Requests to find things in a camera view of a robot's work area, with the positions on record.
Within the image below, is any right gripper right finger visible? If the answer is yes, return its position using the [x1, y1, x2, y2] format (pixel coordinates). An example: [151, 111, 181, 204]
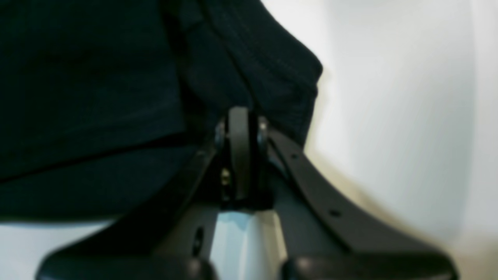
[243, 108, 459, 280]

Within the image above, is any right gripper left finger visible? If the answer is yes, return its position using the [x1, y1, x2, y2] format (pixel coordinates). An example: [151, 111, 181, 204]
[36, 107, 244, 280]

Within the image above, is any black T-shirt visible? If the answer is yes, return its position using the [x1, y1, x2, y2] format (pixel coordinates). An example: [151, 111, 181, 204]
[0, 0, 323, 220]

